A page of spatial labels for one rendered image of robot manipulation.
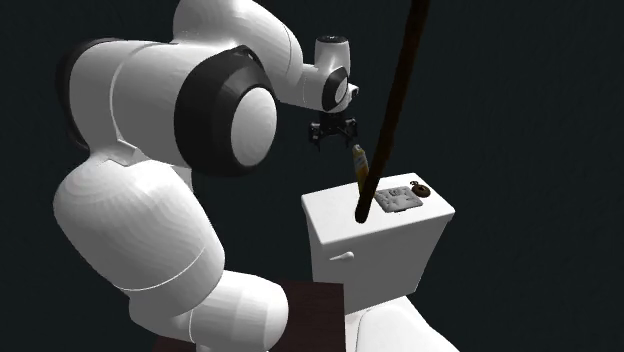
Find yellow tube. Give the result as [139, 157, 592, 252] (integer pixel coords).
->
[351, 143, 369, 195]

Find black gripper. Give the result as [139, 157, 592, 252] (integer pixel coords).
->
[308, 111, 359, 151]

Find long dark brown stick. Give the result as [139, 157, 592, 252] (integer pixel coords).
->
[354, 0, 432, 224]

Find dark red robot stand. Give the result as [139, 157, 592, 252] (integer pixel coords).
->
[151, 280, 347, 352]

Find grey patterned flat pad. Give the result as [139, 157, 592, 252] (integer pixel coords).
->
[373, 185, 424, 214]

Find white toilet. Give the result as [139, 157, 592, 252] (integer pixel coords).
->
[300, 171, 460, 352]

